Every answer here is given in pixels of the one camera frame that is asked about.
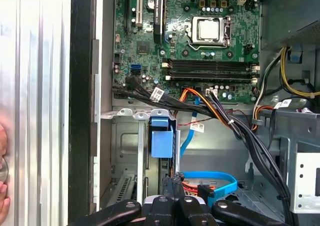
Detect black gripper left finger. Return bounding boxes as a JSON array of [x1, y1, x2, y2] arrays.
[[71, 175, 179, 226]]

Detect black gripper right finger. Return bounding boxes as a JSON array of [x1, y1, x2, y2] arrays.
[[173, 172, 289, 226]]

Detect hard disk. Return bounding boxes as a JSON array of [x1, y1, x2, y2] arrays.
[[148, 115, 181, 181]]

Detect metal disk bay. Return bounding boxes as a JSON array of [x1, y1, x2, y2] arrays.
[[99, 107, 181, 206]]

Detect person's hand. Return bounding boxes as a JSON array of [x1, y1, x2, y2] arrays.
[[0, 124, 11, 226]]

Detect grey metal drive cage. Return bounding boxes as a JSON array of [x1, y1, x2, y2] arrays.
[[259, 109, 320, 214]]

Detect black RAM slot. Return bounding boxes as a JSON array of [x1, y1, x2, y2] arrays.
[[162, 63, 260, 71], [162, 58, 260, 64], [165, 75, 259, 83], [165, 70, 259, 77]]

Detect black PC case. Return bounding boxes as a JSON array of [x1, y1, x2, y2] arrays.
[[68, 0, 320, 226]]

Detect green motherboard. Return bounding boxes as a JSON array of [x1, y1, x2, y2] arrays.
[[113, 0, 262, 105]]

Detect metal locking lever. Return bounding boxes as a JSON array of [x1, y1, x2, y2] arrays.
[[223, 15, 232, 48]]

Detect metal CPU socket cover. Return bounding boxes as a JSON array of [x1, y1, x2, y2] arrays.
[[191, 16, 228, 46]]

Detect silver CPU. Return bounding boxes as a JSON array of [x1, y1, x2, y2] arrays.
[[197, 19, 221, 41]]

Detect black graphics card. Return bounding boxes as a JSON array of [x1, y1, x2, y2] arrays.
[[152, 0, 167, 45]]

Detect black expansion slot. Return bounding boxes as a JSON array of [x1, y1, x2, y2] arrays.
[[124, 0, 132, 35]]

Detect white expansion slot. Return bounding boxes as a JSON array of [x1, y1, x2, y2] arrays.
[[136, 0, 144, 28]]

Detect grey power supply unit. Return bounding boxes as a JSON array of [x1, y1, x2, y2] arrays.
[[258, 0, 320, 51]]

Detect orange power wire black plug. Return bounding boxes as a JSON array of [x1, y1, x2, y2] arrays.
[[181, 180, 216, 204]]

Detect blue data wire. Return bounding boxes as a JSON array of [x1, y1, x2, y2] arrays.
[[179, 97, 238, 200]]

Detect black cable bundle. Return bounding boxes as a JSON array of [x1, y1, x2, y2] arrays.
[[112, 75, 298, 226]]

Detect orange wire bundle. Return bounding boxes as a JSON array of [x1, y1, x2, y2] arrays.
[[178, 87, 233, 128]]

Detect grey white wire bundle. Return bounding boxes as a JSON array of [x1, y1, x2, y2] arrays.
[[251, 47, 286, 133]]

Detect yellow wires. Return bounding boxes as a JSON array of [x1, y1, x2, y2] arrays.
[[279, 47, 320, 98]]

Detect blue cable clip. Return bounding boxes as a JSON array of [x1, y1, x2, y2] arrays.
[[287, 45, 303, 61]]

